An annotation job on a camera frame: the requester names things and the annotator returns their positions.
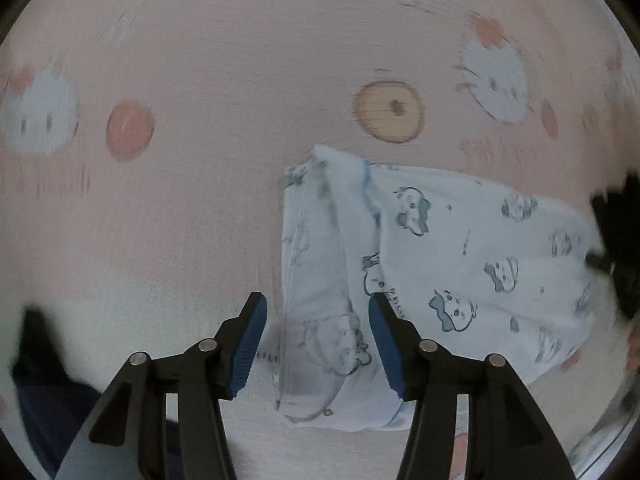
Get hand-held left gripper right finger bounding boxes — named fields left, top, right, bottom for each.
left=367, top=292, right=576, bottom=480

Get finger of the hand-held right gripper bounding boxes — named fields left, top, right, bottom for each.
left=584, top=252, right=615, bottom=275

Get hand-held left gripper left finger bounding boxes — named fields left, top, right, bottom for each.
left=55, top=291, right=268, bottom=480

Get white cartoon print pants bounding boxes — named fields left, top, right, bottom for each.
left=274, top=144, right=603, bottom=432

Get navy garment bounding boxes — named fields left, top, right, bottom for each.
left=10, top=307, right=181, bottom=480

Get black garment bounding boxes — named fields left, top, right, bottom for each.
left=590, top=172, right=640, bottom=260

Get pink Hello Kitty blanket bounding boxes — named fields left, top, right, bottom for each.
left=0, top=0, right=640, bottom=480

